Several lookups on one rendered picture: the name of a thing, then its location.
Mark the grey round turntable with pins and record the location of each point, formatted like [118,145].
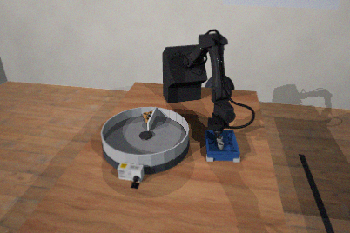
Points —
[137,148]

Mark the blue open box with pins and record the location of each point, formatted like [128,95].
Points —
[231,148]

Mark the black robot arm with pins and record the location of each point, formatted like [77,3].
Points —
[193,62]

